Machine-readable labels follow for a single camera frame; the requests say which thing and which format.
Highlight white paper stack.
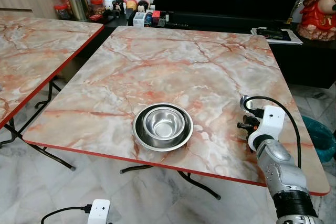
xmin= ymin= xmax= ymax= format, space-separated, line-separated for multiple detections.
xmin=251 ymin=26 xmax=303 ymax=45

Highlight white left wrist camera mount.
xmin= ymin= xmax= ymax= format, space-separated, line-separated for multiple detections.
xmin=87 ymin=199 xmax=111 ymax=224

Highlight steel canister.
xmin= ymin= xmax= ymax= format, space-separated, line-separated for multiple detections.
xmin=68 ymin=0 xmax=90 ymax=22

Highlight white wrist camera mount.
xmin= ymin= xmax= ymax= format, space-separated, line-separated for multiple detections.
xmin=87 ymin=199 xmax=111 ymax=224
xmin=247 ymin=105 xmax=286 ymax=151

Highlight small white box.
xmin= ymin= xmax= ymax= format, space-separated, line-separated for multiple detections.
xmin=133 ymin=13 xmax=146 ymax=27

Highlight steel spoon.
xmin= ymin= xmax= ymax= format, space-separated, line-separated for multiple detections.
xmin=240 ymin=95 xmax=254 ymax=111

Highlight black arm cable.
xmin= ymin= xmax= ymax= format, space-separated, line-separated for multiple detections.
xmin=41 ymin=205 xmax=94 ymax=224
xmin=243 ymin=95 xmax=303 ymax=169

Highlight steel bowl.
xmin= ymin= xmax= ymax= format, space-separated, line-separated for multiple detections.
xmin=143 ymin=105 xmax=190 ymax=141

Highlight red lid plastic jar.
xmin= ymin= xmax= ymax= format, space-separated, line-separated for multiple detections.
xmin=54 ymin=4 xmax=71 ymax=20

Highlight teal waste bin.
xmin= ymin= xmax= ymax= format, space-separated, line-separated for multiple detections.
xmin=302 ymin=115 xmax=336 ymax=163

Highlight black folding table legs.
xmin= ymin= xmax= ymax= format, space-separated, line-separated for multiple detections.
xmin=120 ymin=164 xmax=222 ymax=200
xmin=0 ymin=74 xmax=77 ymax=171

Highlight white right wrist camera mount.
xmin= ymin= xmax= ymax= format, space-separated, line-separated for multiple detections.
xmin=247 ymin=105 xmax=286 ymax=151

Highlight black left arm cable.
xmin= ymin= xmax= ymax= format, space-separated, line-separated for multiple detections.
xmin=41 ymin=205 xmax=94 ymax=224

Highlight steel plate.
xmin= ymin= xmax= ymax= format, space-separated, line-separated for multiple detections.
xmin=132 ymin=102 xmax=194 ymax=152

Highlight red laughing buddha statue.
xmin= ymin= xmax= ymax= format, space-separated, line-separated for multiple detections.
xmin=297 ymin=0 xmax=336 ymax=42

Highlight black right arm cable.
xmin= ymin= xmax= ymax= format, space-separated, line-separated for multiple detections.
xmin=243 ymin=95 xmax=303 ymax=169

